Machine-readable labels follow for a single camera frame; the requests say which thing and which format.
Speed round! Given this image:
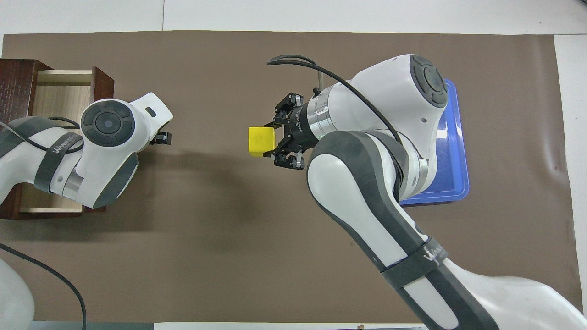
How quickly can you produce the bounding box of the yellow cube block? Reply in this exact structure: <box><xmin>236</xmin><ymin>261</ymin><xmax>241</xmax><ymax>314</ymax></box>
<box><xmin>248</xmin><ymin>126</ymin><xmax>277</xmax><ymax>158</ymax></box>

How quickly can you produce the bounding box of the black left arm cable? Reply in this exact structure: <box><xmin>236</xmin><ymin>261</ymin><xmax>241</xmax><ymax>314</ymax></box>
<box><xmin>0</xmin><ymin>115</ymin><xmax>88</xmax><ymax>330</ymax></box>

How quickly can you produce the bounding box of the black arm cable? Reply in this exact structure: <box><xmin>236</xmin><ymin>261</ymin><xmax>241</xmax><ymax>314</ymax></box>
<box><xmin>0</xmin><ymin>115</ymin><xmax>88</xmax><ymax>330</ymax></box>
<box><xmin>267</xmin><ymin>55</ymin><xmax>405</xmax><ymax>143</ymax></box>

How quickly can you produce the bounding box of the dark wooden drawer cabinet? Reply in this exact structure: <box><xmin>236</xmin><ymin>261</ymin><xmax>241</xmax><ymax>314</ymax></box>
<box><xmin>0</xmin><ymin>59</ymin><xmax>115</xmax><ymax>220</ymax></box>

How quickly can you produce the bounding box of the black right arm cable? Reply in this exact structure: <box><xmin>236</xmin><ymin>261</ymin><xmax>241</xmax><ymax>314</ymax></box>
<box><xmin>267</xmin><ymin>55</ymin><xmax>405</xmax><ymax>143</ymax></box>

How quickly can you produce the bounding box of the wooden drawer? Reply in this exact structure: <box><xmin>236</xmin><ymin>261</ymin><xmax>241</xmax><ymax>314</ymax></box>
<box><xmin>17</xmin><ymin>66</ymin><xmax>115</xmax><ymax>215</ymax></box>

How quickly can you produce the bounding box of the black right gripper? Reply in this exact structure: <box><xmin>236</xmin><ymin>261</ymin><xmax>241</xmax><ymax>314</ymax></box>
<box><xmin>264</xmin><ymin>93</ymin><xmax>317</xmax><ymax>171</ymax></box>

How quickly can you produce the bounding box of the brown table mat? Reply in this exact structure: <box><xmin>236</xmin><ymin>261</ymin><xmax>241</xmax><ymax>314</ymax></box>
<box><xmin>0</xmin><ymin>31</ymin><xmax>583</xmax><ymax>324</ymax></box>

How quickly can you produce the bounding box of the blue plastic tray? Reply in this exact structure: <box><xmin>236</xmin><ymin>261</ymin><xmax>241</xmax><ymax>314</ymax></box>
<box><xmin>398</xmin><ymin>78</ymin><xmax>470</xmax><ymax>206</ymax></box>

